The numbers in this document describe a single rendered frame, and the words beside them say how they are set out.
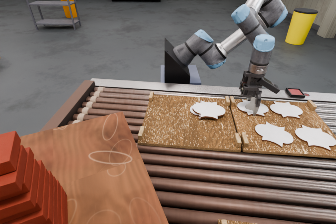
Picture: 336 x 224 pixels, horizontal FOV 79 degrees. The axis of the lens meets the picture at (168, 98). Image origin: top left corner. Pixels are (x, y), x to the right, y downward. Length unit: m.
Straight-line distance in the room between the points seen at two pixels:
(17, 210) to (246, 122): 0.85
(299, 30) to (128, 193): 4.99
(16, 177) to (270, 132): 0.86
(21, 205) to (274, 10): 1.30
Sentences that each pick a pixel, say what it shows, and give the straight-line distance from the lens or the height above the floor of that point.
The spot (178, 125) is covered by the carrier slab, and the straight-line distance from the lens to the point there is 0.91.
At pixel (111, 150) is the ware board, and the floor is 1.04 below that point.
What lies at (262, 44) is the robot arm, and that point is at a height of 1.27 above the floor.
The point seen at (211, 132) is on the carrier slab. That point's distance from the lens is 0.90.
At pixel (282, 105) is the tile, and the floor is 0.94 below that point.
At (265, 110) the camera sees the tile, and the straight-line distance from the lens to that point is 1.09.
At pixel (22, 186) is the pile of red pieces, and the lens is 0.40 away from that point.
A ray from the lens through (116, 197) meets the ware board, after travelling 0.60.
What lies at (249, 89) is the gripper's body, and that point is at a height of 1.07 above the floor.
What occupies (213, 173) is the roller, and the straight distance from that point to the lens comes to 0.78.
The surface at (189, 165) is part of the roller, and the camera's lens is 0.80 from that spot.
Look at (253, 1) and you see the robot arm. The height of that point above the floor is 1.39.
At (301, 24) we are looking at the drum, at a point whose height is 0.43.
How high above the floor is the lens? 1.55
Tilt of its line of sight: 35 degrees down
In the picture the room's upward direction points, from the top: 1 degrees clockwise
